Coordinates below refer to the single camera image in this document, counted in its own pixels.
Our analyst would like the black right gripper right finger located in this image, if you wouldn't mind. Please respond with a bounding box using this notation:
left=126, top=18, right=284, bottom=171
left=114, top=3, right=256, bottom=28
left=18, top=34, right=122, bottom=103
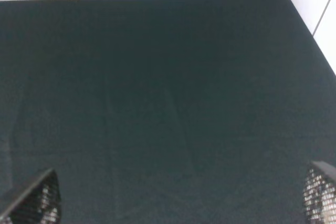
left=303, top=161, right=335, bottom=223

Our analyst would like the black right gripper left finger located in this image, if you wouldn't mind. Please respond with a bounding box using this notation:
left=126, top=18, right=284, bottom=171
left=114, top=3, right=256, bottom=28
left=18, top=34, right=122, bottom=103
left=1, top=168, right=62, bottom=223

